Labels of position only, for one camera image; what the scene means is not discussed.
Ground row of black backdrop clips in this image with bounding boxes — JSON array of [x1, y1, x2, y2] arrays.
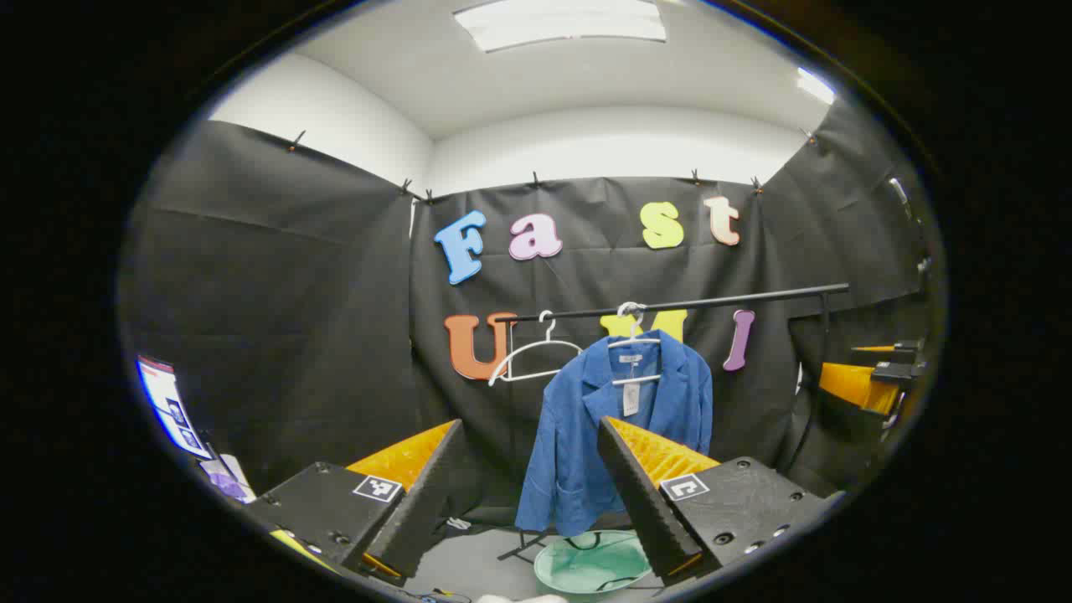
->
[[287, 130, 817, 206]]

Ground blue jacket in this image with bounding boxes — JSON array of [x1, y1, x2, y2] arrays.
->
[[514, 329, 714, 538]]

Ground laptop screen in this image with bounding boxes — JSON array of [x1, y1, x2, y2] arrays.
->
[[137, 356, 212, 460]]

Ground black clothes rack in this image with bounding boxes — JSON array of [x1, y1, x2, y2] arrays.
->
[[494, 283, 851, 562]]

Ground green laundry hamper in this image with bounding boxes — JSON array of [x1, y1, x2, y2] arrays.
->
[[533, 529, 654, 597]]

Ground ceiling light panel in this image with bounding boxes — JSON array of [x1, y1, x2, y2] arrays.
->
[[453, 0, 668, 54], [796, 67, 838, 106]]

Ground black backdrop cloth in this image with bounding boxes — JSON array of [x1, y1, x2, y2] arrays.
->
[[117, 96, 935, 537]]

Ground white clothes hanger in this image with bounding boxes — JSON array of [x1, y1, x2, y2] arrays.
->
[[488, 310, 585, 387], [607, 301, 664, 386]]

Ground purple and white packet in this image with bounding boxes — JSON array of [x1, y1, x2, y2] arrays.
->
[[199, 455, 257, 504]]

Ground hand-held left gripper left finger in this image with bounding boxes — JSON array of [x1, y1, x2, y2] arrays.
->
[[245, 419, 466, 587]]

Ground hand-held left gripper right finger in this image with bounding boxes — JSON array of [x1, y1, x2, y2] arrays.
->
[[596, 416, 845, 587]]

